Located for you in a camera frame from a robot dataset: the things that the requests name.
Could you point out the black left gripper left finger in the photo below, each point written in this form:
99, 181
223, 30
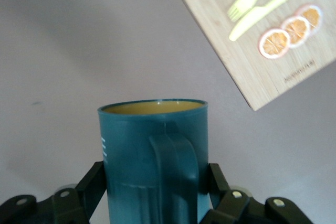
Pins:
65, 208

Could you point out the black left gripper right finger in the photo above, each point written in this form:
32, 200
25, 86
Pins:
236, 208

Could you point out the teal cup yellow inside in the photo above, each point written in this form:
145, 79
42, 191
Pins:
131, 155

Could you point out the large table cover sheet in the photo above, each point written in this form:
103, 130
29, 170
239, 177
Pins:
78, 51

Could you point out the dried orange slice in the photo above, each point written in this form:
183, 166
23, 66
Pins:
313, 15
298, 28
274, 43

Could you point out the yellow plastic knife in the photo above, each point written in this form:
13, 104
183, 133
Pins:
262, 11

